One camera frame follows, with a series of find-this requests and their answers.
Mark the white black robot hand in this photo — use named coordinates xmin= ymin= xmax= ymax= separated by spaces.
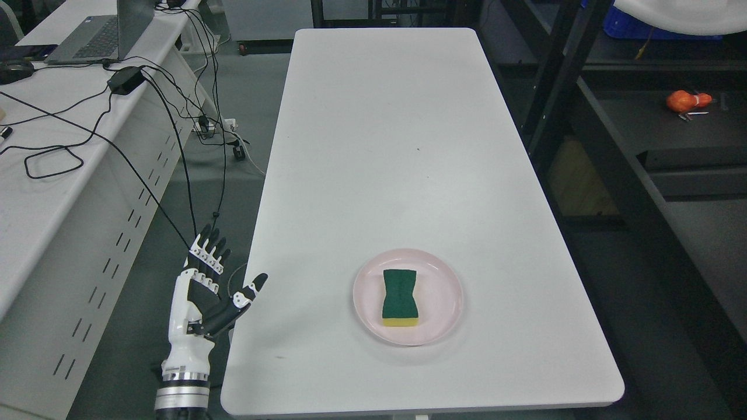
xmin=161 ymin=225 xmax=268 ymax=381

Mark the white power strip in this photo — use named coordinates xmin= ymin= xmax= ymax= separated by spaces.
xmin=193 ymin=116 xmax=239 ymax=138

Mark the black looped cable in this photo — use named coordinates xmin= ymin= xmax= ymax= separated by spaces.
xmin=0 ymin=87 xmax=111 ymax=180

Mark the green yellow sponge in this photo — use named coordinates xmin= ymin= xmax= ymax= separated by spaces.
xmin=382 ymin=269 xmax=420 ymax=327

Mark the grey laptop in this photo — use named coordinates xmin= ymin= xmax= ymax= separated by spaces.
xmin=44 ymin=1 xmax=155 ymax=65

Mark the black computer mouse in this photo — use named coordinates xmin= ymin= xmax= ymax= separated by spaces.
xmin=1 ymin=59 xmax=36 ymax=85

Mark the black power adapter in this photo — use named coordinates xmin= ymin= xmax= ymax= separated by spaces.
xmin=107 ymin=66 xmax=145 ymax=96

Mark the white long table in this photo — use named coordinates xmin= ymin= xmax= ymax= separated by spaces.
xmin=221 ymin=27 xmax=625 ymax=418

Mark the orange toy object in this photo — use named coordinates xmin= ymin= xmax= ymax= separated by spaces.
xmin=665 ymin=90 xmax=713 ymax=113

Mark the black metal shelf rack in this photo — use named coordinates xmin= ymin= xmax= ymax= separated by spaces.
xmin=476 ymin=1 xmax=745 ymax=419

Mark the white side desk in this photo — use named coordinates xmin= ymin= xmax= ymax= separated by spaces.
xmin=1 ymin=12 xmax=214 ymax=419

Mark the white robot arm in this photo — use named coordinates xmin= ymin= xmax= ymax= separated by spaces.
xmin=154 ymin=372 xmax=210 ymax=419

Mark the pink round plate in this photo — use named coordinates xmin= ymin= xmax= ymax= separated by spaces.
xmin=352 ymin=249 xmax=464 ymax=346

